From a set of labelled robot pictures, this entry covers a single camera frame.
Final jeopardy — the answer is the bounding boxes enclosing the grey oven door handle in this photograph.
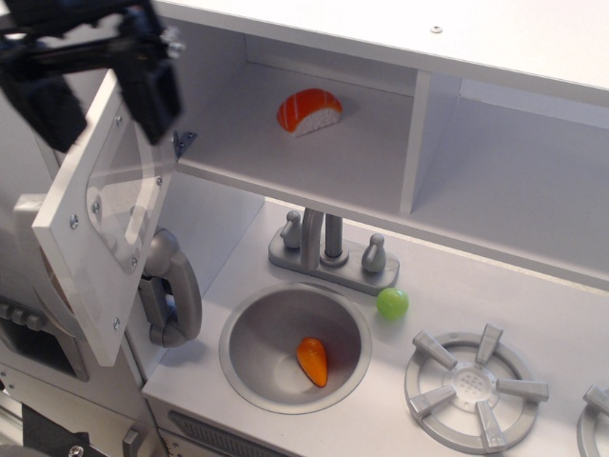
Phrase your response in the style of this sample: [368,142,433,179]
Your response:
[122,428,143,457]

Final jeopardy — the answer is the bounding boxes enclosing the salmon sushi toy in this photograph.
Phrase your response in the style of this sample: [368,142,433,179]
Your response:
[276,88,343,137]

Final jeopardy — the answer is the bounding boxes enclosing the white toy microwave door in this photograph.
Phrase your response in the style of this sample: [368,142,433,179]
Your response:
[32,71,177,367]

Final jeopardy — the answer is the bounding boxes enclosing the grey fridge ice dispenser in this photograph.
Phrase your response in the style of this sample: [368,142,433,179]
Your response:
[1,297,89,382]

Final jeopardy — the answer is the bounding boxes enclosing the green toy ball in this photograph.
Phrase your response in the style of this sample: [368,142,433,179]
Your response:
[376,288,409,321]

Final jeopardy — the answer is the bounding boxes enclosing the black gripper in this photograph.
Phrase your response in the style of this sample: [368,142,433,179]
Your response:
[1,1,186,152]

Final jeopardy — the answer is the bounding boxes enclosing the silver toy faucet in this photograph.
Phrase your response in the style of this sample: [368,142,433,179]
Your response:
[268,209,400,295]

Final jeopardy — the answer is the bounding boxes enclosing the white toy kitchen cabinet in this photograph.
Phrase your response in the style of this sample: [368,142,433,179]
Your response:
[1,1,608,456]

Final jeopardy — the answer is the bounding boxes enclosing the orange toy carrot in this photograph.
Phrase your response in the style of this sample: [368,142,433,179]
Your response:
[296,337,328,387]

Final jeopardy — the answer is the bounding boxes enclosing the silver round sink bowl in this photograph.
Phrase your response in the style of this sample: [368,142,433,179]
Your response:
[219,283,372,414]

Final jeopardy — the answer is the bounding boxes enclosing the silver stove burner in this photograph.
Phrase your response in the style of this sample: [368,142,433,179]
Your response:
[577,385,608,457]
[404,324,549,455]

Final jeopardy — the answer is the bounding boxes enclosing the grey fridge door handle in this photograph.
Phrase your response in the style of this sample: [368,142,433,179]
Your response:
[12,193,47,252]

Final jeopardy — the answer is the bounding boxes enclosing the grey toy telephone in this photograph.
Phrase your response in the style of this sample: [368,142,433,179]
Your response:
[138,228,202,348]

